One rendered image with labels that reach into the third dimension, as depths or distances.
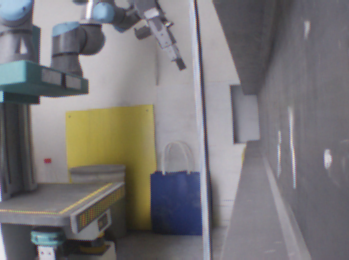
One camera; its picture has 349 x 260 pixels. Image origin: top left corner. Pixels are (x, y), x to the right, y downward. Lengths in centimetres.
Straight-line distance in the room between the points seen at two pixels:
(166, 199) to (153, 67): 66
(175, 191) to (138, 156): 29
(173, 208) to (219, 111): 52
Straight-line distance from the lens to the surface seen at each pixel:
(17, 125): 162
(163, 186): 216
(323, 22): 21
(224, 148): 227
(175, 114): 229
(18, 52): 121
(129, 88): 234
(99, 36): 182
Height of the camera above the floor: 53
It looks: 1 degrees down
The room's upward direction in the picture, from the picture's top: 4 degrees counter-clockwise
